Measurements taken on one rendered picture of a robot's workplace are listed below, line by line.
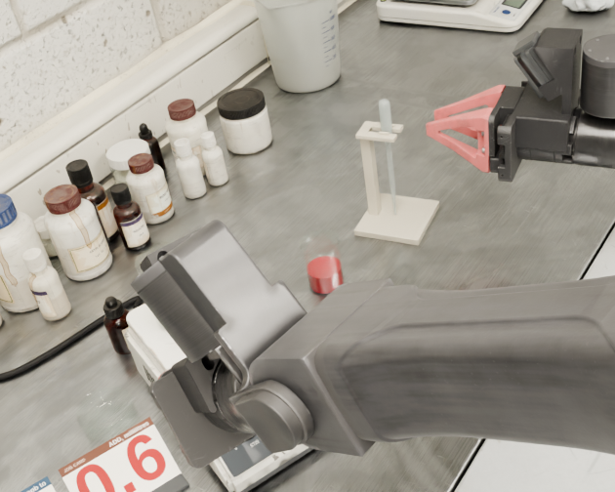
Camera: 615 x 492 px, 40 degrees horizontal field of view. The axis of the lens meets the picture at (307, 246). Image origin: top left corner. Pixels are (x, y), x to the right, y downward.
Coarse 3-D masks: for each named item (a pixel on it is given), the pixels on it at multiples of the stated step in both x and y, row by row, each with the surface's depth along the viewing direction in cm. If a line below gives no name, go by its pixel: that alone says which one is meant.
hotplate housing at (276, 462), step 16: (128, 336) 82; (144, 352) 80; (144, 368) 81; (160, 368) 77; (304, 448) 75; (224, 464) 72; (272, 464) 73; (288, 464) 75; (224, 480) 72; (240, 480) 72; (256, 480) 73
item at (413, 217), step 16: (368, 128) 95; (400, 128) 94; (368, 144) 95; (368, 160) 97; (368, 176) 98; (368, 192) 100; (368, 208) 101; (384, 208) 102; (400, 208) 102; (416, 208) 101; (432, 208) 101; (368, 224) 100; (384, 224) 100; (400, 224) 99; (416, 224) 99; (400, 240) 98; (416, 240) 97
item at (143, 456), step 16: (144, 432) 76; (112, 448) 75; (128, 448) 75; (144, 448) 76; (160, 448) 76; (96, 464) 74; (112, 464) 75; (128, 464) 75; (144, 464) 75; (160, 464) 76; (80, 480) 74; (96, 480) 74; (112, 480) 74; (128, 480) 74; (144, 480) 75
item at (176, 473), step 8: (160, 440) 76; (176, 464) 76; (176, 472) 76; (64, 480) 73; (160, 480) 75; (168, 480) 75; (176, 480) 75; (184, 480) 75; (144, 488) 75; (152, 488) 75; (160, 488) 75; (168, 488) 75; (176, 488) 75; (184, 488) 75
